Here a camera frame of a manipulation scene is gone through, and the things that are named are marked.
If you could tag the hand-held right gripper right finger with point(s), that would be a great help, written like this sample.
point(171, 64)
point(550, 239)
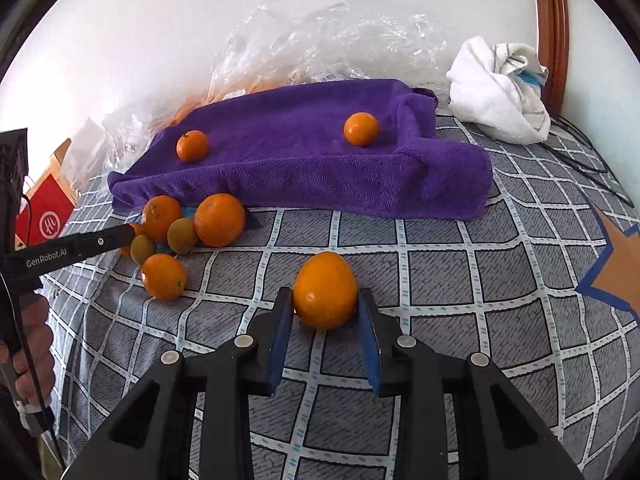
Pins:
point(369, 340)

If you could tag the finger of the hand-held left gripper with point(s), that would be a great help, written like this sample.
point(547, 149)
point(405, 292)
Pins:
point(107, 241)

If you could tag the yellow-green round fruit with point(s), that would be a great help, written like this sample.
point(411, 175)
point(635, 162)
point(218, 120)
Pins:
point(182, 235)
point(143, 250)

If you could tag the red box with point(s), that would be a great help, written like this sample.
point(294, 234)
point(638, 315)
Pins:
point(42, 210)

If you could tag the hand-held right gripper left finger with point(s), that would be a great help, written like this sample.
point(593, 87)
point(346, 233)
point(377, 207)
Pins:
point(281, 330)

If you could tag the pile of bagged oranges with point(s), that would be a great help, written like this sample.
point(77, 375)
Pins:
point(200, 102)

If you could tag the purple towel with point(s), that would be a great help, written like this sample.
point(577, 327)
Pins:
point(300, 150)

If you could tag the large clear plastic bag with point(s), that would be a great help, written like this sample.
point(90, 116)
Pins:
point(325, 35)

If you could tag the small orange tangerine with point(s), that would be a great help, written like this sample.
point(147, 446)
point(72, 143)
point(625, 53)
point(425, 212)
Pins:
point(361, 129)
point(163, 276)
point(192, 145)
point(161, 215)
point(136, 228)

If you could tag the small clear plastic bag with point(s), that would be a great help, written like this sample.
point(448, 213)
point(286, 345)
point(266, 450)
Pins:
point(125, 135)

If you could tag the brown wooden frame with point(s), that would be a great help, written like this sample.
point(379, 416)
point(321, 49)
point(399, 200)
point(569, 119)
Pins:
point(550, 35)

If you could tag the grey checked bed sheet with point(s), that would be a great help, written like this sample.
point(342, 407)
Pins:
point(450, 285)

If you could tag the white translucent plastic bag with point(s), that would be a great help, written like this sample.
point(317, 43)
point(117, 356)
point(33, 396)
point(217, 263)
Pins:
point(90, 137)

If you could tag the white crumpled cloth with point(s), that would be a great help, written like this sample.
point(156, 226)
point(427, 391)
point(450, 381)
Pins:
point(495, 95)

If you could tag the large orange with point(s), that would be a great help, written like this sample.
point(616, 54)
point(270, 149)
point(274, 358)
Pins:
point(325, 297)
point(219, 219)

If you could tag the person's left hand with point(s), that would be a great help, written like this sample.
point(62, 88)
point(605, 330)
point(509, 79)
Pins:
point(40, 340)

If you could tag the brown cardboard box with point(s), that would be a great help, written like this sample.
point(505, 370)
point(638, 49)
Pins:
point(61, 157)

